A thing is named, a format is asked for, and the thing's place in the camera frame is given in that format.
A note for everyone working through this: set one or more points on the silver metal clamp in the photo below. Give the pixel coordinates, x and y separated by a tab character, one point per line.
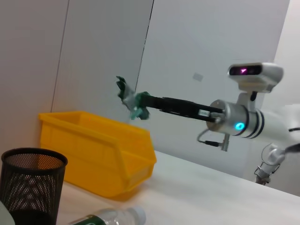
273	155

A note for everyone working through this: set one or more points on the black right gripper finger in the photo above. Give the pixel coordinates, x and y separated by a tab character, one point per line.
164	99
164	108

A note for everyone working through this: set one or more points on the pale green glass fruit plate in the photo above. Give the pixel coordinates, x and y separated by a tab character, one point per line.
4	215

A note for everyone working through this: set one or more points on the yellow plastic storage bin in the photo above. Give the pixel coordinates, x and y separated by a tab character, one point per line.
93	150

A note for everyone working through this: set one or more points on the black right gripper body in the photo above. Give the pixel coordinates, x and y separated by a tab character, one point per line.
201	112

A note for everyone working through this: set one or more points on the clear water bottle green label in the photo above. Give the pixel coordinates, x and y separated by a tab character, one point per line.
110	216

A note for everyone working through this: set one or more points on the black mesh pen holder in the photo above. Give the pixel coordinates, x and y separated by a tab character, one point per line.
32	185

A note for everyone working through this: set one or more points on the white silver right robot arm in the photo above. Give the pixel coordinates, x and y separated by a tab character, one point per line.
253	122

